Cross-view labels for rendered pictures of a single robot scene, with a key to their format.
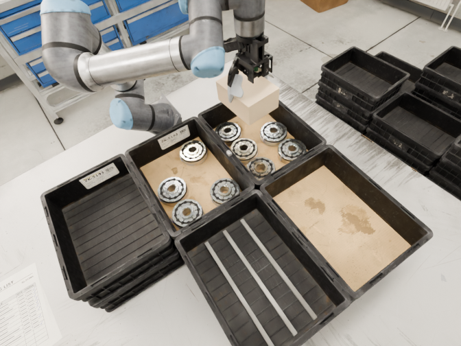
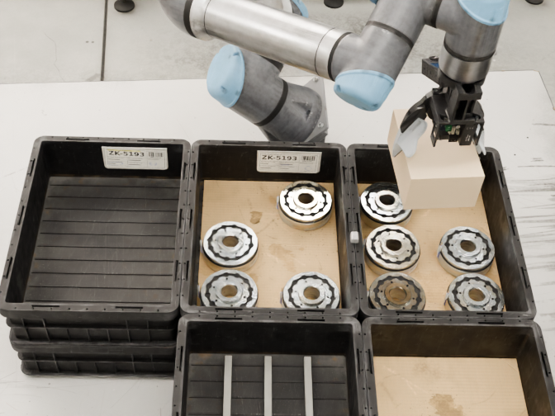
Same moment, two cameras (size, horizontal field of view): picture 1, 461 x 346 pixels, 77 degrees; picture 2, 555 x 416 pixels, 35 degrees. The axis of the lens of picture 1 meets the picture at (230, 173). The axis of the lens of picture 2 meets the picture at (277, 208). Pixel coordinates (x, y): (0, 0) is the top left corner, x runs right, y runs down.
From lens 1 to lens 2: 60 cm
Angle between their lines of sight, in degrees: 14
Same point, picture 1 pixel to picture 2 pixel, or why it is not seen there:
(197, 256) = (201, 368)
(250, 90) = (435, 155)
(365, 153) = not seen: outside the picture
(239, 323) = not seen: outside the picture
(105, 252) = (74, 278)
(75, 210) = (68, 190)
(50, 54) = not seen: outside the picture
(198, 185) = (277, 262)
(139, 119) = (252, 98)
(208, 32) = (381, 49)
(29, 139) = (54, 12)
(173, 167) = (256, 210)
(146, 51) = (290, 29)
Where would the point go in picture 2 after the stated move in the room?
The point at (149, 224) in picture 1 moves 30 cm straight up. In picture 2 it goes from (161, 277) to (150, 166)
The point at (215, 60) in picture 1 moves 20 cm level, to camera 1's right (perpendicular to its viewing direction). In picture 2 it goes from (368, 90) to (509, 139)
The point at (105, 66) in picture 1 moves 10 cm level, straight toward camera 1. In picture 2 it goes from (228, 17) to (221, 60)
